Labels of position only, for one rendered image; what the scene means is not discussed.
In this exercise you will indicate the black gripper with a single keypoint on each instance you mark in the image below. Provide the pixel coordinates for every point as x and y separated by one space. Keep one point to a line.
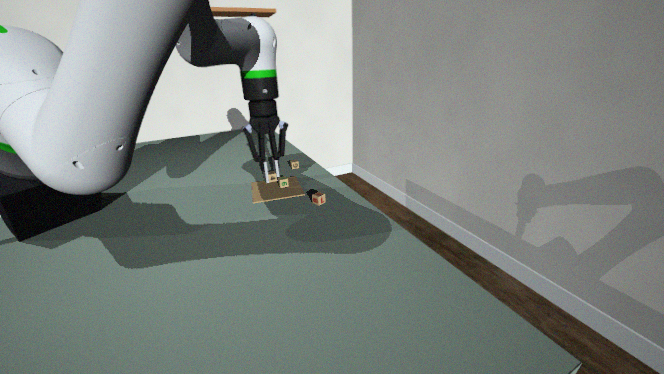
266 122

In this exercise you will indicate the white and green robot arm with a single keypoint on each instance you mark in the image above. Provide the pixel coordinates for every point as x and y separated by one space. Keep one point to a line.
81 141

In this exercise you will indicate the tan square mat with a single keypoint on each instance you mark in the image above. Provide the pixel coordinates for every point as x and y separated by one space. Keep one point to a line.
262 191

